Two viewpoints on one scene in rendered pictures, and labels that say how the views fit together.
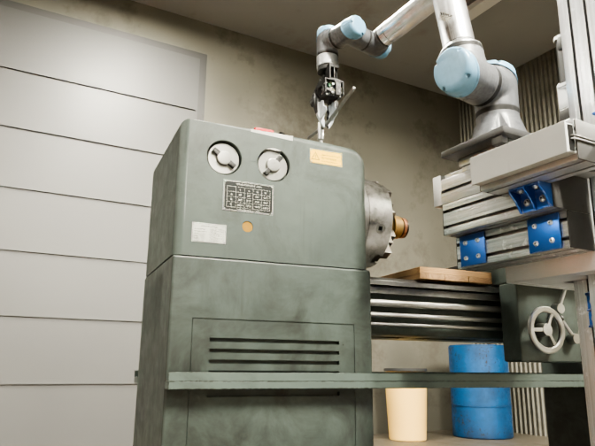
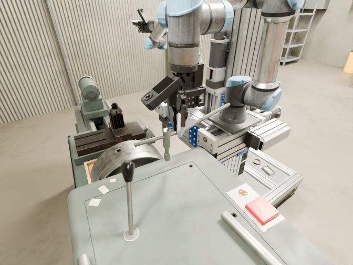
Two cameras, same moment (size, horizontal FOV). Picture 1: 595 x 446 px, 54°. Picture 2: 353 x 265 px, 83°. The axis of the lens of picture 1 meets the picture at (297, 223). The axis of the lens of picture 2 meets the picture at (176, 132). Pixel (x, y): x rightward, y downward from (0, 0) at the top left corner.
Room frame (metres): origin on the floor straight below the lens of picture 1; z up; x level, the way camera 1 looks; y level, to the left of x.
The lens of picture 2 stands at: (1.90, 0.41, 1.71)
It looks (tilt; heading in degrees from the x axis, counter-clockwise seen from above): 33 degrees down; 264
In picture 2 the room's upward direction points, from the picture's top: straight up
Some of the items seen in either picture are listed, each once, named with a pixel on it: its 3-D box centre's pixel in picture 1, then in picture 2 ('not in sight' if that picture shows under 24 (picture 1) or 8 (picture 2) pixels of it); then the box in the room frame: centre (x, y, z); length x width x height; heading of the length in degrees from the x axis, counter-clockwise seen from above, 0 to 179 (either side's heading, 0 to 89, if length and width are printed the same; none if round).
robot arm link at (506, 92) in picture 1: (493, 89); (238, 89); (1.49, -0.54, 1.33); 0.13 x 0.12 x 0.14; 129
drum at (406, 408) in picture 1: (406, 403); not in sight; (5.17, -0.94, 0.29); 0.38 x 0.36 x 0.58; 29
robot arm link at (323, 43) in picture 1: (328, 42); (185, 18); (1.83, -0.10, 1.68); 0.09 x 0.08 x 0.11; 39
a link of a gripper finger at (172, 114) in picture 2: (333, 114); (180, 118); (1.84, -0.12, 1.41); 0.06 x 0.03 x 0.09; 24
